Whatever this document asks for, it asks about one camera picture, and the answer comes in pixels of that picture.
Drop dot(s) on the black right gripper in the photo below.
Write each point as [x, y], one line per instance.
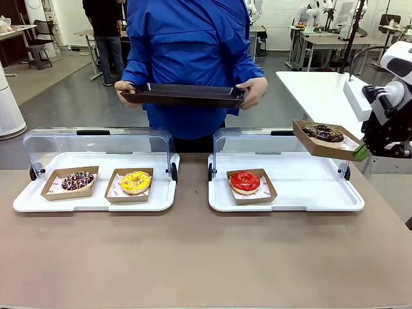
[391, 138]

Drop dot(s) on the white display tray base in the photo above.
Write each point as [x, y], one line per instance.
[93, 206]
[289, 202]

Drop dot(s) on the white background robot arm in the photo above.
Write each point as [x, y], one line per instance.
[309, 14]

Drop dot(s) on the person's left forearm blue sleeve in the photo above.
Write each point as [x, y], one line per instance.
[254, 66]

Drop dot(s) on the dark office chair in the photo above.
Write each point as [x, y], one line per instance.
[389, 27]

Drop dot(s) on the chocolate donut with colour sprinkles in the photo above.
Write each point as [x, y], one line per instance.
[78, 181]

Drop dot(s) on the cardboard box with red donut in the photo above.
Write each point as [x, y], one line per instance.
[257, 199]

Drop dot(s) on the long grey lab table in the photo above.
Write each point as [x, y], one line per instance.
[334, 40]

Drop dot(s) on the cardboard box with sprinkle donut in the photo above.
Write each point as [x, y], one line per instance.
[51, 193]

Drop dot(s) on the yellow glazed sprinkle donut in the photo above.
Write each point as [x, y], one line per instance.
[127, 185]

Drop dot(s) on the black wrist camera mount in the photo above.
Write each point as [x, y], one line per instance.
[381, 99]

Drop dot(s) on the person's right forearm blue sleeve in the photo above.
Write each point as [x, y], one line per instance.
[128, 69]

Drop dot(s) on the person's left hand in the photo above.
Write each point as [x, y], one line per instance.
[256, 93]

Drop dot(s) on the cardboard box with nut donut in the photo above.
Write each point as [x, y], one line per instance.
[322, 148]

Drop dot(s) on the white side table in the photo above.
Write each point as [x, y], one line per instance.
[309, 87]

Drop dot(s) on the white block on side table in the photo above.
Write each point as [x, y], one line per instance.
[355, 96]

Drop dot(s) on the black tripod stand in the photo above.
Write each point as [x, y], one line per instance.
[354, 29]

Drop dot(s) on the grey background desk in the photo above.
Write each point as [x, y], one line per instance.
[88, 35]

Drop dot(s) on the bystander in black top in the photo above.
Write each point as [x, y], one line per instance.
[104, 29]

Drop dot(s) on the chocolate donut with nut bits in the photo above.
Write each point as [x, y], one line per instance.
[322, 132]

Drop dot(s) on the dark brown serving tray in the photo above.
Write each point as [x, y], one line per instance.
[183, 96]

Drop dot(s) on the cardboard box with yellow donut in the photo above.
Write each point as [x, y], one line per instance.
[112, 198]

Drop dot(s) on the dark metal chair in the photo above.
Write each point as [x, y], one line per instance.
[40, 43]

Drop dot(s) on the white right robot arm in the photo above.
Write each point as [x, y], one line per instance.
[397, 62]

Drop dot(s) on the person in blue jacket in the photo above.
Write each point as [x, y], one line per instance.
[190, 48]

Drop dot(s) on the white cylindrical air purifier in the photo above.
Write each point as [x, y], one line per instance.
[8, 106]

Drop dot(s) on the wooden desk with white top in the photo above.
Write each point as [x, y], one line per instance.
[16, 32]

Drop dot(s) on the red glazed donut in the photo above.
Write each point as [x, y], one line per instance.
[236, 183]

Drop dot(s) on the person's right hand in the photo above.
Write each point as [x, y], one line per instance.
[124, 91]

